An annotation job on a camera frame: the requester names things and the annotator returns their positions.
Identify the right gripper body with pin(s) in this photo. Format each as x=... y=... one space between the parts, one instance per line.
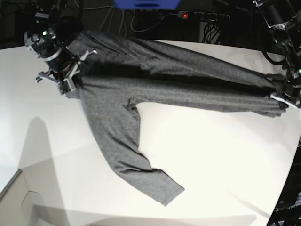
x=64 y=80

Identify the grey long-sleeve t-shirt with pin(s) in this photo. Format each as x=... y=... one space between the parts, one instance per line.
x=125 y=72

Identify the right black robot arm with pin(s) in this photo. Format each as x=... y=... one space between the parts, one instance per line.
x=48 y=39

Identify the black power strip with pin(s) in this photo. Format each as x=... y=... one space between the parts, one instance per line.
x=203 y=16

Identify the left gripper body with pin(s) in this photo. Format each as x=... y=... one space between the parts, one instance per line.
x=287 y=92

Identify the grey side table panel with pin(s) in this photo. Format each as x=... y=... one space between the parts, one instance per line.
x=16 y=206

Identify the blue plastic box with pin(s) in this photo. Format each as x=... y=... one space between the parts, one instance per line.
x=147 y=4

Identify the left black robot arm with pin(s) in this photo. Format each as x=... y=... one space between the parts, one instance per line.
x=281 y=19

